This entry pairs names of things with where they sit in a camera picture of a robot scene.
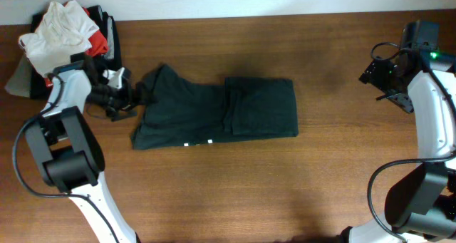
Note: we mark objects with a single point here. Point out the black Nike t-shirt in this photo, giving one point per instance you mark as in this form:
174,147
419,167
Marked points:
183,113

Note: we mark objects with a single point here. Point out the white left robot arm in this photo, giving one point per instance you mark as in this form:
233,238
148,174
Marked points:
69,158

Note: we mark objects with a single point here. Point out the red folded garment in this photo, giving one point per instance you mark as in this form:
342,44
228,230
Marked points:
67,29

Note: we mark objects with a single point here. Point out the black folded garment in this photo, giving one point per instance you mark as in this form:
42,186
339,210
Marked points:
37,90

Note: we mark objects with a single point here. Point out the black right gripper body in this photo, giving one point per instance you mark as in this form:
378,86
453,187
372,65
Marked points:
382,73

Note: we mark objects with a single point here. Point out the grey-green folded garment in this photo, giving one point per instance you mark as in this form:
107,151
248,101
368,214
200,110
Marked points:
19,83

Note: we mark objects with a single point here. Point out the white crumpled garment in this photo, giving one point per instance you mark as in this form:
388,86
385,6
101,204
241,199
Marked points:
27,43

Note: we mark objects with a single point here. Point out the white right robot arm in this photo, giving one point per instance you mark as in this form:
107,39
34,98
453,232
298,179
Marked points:
421,206

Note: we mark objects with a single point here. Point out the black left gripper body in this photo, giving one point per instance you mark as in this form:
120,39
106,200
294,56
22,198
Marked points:
116,99

